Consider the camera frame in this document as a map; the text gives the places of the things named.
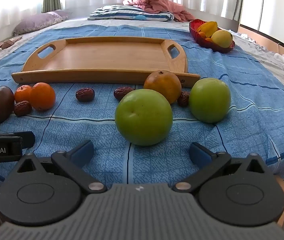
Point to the small tangerine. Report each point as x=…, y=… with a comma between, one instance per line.
x=22, y=93

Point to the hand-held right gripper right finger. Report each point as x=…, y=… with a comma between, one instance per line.
x=199, y=153

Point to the large tangerine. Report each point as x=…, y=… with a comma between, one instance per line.
x=42, y=96

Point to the red glass bowl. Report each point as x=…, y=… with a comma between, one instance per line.
x=202, y=45

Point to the small kumquat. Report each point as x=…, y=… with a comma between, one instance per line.
x=208, y=39
x=202, y=34

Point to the red date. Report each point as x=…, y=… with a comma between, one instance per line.
x=183, y=99
x=22, y=108
x=85, y=94
x=122, y=92

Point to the green apple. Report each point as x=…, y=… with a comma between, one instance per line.
x=143, y=118
x=209, y=100

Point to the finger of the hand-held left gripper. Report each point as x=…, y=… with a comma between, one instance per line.
x=28, y=138

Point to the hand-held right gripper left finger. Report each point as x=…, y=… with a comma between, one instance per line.
x=82, y=152

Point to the brownish orange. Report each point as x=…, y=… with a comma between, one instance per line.
x=163, y=85

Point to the yellow starfruit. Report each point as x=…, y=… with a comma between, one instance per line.
x=208, y=28

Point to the pile of pink white clothes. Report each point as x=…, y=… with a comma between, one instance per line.
x=5, y=44

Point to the white wardrobe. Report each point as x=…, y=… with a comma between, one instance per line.
x=274, y=5

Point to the blue striped pillow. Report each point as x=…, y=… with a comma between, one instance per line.
x=127, y=13

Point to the blue checked blanket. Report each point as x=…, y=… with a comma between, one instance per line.
x=82, y=127

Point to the purple pillow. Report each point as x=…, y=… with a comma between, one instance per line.
x=39, y=22

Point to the pink quilt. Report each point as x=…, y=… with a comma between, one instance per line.
x=157, y=3

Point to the yellow mango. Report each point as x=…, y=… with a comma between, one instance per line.
x=222, y=38

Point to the wooden tray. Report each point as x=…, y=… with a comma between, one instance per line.
x=112, y=57

